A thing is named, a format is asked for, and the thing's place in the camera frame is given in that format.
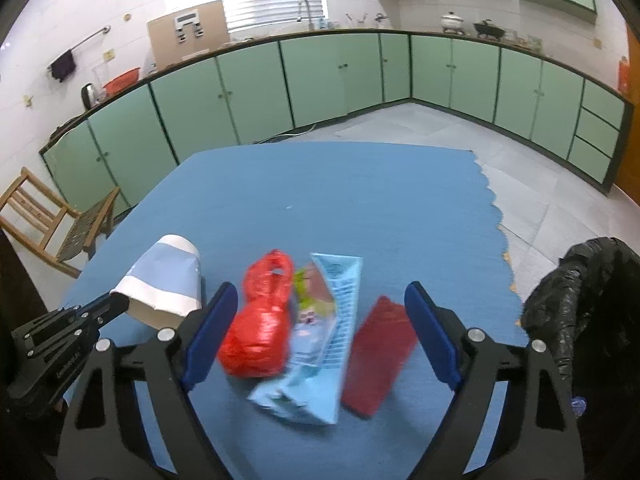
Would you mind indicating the dark towel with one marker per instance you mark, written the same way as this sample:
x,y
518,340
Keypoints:
x,y
63,66

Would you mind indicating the blue and white paper cup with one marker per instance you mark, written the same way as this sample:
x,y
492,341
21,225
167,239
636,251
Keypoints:
x,y
160,280

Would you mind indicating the wooden chair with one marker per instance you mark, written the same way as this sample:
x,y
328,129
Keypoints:
x,y
75,230

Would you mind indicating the metal faucet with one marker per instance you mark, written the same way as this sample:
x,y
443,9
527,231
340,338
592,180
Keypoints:
x,y
304,10

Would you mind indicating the metal towel bar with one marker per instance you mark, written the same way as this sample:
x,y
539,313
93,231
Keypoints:
x,y
92,36

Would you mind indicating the red plastic bag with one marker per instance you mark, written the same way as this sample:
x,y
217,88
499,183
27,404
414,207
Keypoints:
x,y
255,335

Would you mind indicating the dark red packet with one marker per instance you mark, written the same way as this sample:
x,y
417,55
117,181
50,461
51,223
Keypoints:
x,y
380,355

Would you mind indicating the red fire extinguisher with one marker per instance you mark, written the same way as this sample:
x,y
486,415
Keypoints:
x,y
623,75

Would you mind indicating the wooden door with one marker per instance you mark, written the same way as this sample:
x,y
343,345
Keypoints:
x,y
634,60

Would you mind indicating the black wok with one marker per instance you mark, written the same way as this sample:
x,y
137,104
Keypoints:
x,y
487,30

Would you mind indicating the white pot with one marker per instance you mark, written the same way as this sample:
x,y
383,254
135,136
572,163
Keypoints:
x,y
452,22

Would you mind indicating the green lower cabinets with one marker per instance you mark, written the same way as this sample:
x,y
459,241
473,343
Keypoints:
x,y
310,80

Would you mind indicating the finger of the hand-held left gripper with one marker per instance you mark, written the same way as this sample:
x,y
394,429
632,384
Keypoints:
x,y
107,307

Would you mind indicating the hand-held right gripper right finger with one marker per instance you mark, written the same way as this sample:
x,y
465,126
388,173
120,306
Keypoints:
x,y
435,335

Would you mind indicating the red basin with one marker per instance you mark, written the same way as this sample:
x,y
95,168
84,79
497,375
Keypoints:
x,y
121,81

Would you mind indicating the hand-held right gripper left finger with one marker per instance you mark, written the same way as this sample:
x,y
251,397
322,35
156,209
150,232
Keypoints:
x,y
210,335

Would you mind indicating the clear plastic jug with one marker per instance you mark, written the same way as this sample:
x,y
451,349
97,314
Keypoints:
x,y
100,77

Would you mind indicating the bin with black bag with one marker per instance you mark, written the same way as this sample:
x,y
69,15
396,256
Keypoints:
x,y
590,300

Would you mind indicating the cardboard box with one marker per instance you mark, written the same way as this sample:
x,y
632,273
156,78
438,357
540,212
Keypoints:
x,y
187,35

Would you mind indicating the light blue snack packet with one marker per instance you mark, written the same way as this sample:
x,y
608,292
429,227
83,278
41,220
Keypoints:
x,y
330,350

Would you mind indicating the electric kettle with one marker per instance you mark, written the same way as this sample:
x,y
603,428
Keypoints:
x,y
90,96

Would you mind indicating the blue plastic bag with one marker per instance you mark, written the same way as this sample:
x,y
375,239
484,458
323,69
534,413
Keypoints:
x,y
577,405

